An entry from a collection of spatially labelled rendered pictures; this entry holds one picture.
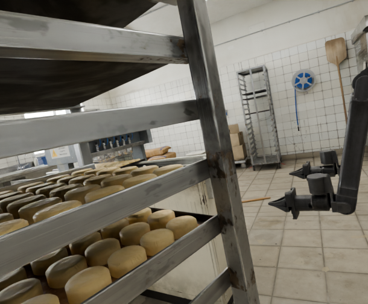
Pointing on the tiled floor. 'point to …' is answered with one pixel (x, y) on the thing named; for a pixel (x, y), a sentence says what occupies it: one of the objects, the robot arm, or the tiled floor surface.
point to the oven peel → (337, 54)
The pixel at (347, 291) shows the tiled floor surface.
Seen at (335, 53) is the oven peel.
